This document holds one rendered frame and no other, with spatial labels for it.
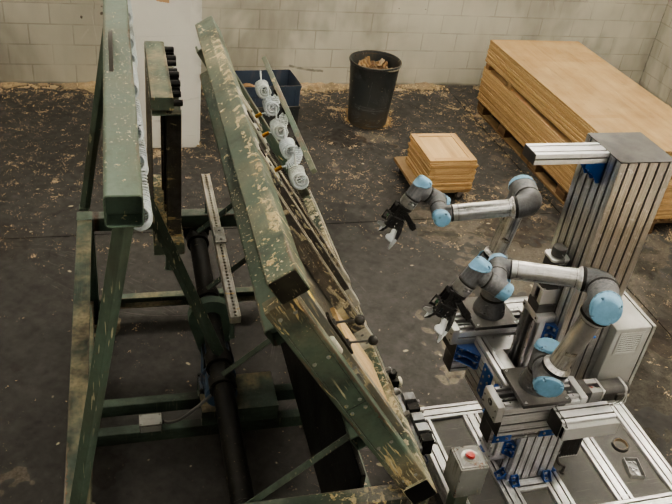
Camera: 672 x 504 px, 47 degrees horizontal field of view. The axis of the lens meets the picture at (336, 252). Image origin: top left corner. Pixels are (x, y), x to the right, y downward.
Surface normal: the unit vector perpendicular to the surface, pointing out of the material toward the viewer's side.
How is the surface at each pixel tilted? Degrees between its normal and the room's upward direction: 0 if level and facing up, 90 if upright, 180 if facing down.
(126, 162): 0
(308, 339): 90
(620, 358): 90
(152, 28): 90
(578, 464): 0
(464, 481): 90
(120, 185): 0
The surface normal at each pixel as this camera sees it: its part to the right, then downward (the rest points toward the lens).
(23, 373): 0.11, -0.82
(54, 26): 0.26, 0.57
